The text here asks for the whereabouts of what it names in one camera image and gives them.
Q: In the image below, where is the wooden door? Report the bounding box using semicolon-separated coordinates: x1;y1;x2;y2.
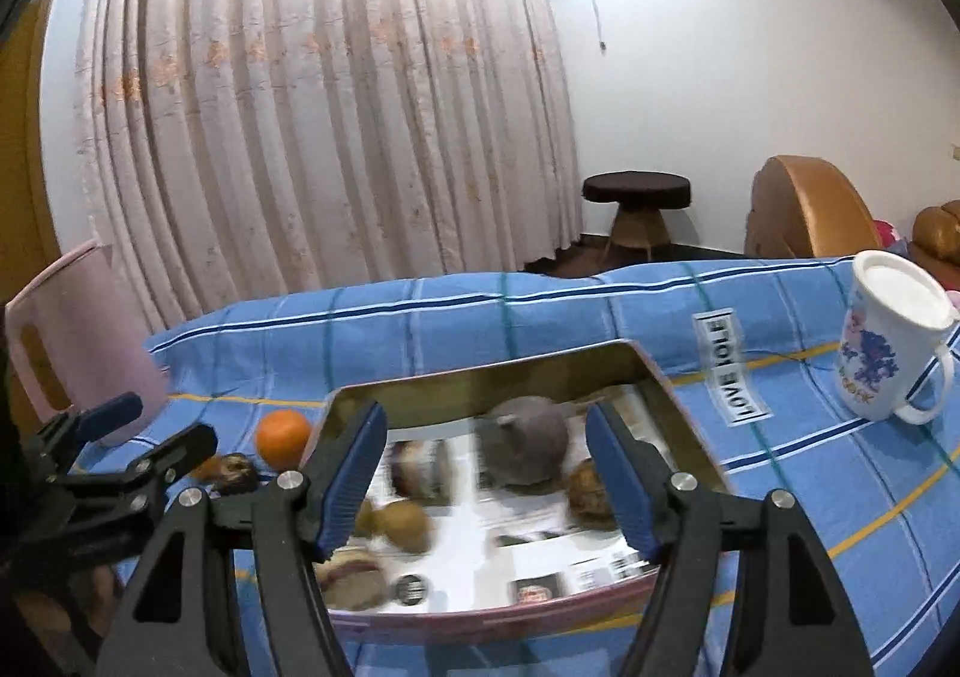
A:
0;0;61;303

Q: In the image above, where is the white printed mug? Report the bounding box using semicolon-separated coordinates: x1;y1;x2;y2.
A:
834;249;959;427

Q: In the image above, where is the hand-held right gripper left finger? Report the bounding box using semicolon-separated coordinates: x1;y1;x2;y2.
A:
94;399;389;677

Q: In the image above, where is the air conditioner power cord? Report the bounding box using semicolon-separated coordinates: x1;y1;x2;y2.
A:
581;0;608;55

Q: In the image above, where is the blue plaid blanket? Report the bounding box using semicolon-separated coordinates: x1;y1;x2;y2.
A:
75;257;960;677

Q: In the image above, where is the brown tufted sofa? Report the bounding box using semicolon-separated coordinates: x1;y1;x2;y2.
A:
911;199;960;288

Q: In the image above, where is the pink lidded pitcher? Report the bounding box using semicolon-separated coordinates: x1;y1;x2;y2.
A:
4;238;170;449

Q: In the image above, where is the white fabric label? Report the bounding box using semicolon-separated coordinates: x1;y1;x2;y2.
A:
691;308;767;428

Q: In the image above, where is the printed paper leaflet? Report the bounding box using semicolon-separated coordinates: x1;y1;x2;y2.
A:
360;384;661;614

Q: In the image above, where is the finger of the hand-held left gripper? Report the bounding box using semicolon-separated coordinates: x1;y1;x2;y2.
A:
37;392;143;479
67;422;218;520

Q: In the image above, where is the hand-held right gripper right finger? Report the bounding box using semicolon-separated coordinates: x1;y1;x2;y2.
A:
585;401;875;677

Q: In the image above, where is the dark round stool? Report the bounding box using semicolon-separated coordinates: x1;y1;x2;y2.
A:
583;171;691;250

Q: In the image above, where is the reddish purple sweet potato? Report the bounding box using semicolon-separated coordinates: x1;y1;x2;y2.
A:
478;398;571;487

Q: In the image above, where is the wooden chair back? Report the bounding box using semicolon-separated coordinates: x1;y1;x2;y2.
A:
745;155;886;258

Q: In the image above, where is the person's left hand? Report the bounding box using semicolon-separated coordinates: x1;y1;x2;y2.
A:
15;563;121;655

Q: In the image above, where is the pink metal tin box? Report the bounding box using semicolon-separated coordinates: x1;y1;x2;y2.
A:
300;339;732;637

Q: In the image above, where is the floral beige curtain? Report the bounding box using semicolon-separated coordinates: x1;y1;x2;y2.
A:
71;0;584;333

